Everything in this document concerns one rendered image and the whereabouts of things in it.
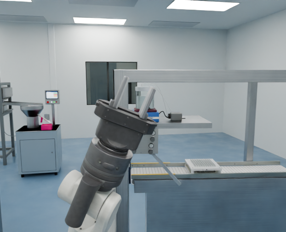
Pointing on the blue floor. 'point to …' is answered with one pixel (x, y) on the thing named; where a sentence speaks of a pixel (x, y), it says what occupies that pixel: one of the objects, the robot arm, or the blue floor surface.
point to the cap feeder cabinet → (38, 150)
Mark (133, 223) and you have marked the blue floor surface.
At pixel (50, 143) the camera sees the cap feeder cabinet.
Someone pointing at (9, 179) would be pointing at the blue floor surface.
